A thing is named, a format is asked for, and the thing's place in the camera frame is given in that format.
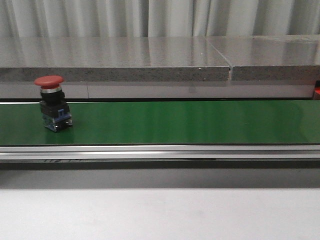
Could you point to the red object at edge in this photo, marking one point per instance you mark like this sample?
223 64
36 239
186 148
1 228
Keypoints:
316 93

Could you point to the green conveyor belt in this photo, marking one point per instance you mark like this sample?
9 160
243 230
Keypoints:
168 122

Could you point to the aluminium conveyor side rail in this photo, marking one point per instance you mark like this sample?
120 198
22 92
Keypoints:
102 153

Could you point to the white cabinet front panel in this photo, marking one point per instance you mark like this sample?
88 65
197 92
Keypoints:
187 90

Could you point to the grey pleated curtain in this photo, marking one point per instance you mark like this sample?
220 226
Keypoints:
158 18

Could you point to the red mushroom push button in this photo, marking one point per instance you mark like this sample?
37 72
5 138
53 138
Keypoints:
55 110

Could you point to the grey stone counter slab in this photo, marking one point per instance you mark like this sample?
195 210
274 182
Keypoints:
112 59

